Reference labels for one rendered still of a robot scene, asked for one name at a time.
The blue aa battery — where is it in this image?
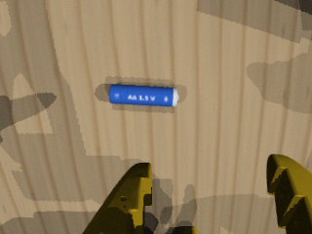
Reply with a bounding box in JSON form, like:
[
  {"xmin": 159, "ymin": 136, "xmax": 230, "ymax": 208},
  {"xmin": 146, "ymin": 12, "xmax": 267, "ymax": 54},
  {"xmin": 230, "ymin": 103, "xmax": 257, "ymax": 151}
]
[{"xmin": 109, "ymin": 84, "xmax": 178, "ymax": 107}]

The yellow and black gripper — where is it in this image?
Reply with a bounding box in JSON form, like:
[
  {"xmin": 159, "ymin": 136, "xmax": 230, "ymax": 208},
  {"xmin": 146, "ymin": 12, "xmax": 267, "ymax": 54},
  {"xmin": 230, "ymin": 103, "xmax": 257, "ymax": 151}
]
[{"xmin": 82, "ymin": 154, "xmax": 312, "ymax": 234}]

